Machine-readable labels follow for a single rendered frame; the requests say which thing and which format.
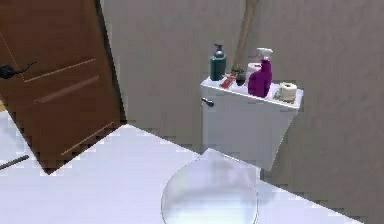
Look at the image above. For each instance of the purple spray bottle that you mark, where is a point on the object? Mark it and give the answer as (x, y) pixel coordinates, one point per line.
(260, 80)

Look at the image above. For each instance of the small potted green plant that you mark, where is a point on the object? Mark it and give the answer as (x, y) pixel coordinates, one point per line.
(239, 74)

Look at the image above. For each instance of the green soap dispenser bottle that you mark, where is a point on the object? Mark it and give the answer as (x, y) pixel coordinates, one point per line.
(218, 66)

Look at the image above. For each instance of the white toilet paper roll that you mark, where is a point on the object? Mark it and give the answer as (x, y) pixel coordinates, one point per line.
(287, 91)

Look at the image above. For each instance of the red flat box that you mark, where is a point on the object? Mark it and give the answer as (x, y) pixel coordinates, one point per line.
(228, 81)

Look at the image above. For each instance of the brown wooden room door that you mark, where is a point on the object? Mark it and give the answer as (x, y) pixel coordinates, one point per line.
(63, 83)

